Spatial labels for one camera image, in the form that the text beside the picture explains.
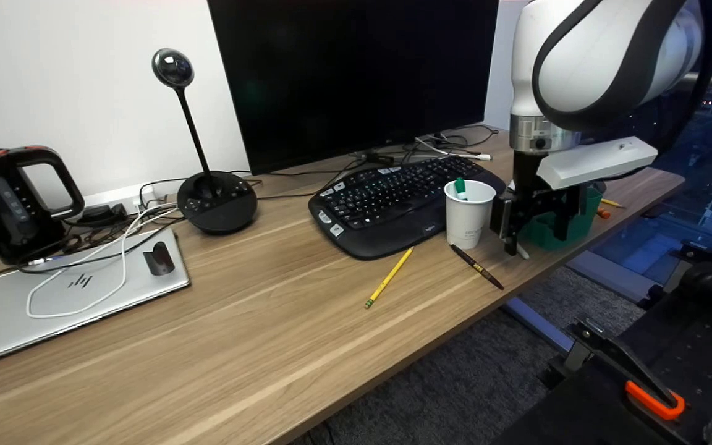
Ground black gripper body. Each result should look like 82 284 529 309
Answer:
490 150 584 237

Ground green plastic desk organizer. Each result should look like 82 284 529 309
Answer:
522 181 608 251

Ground black pen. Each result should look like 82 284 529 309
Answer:
447 241 506 291

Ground white paper cup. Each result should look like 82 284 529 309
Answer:
442 177 499 251

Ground black ergonomic keyboard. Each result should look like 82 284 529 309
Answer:
306 156 509 263

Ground black robot table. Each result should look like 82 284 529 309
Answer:
495 279 712 445

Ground black orange clamp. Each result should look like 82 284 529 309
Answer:
568 319 691 424

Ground large black computer monitor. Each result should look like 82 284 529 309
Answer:
206 0 501 177

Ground black conference webcam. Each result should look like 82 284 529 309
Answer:
152 47 260 237

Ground small black clip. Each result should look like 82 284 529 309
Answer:
142 239 178 276

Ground silver laptop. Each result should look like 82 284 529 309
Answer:
0 227 192 375

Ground black electric kettle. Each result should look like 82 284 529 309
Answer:
0 146 90 266

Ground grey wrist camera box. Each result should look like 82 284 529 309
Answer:
534 135 662 190

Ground black cable bundle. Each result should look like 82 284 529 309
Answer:
322 120 499 181

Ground white laptop cable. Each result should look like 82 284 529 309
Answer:
23 176 191 322

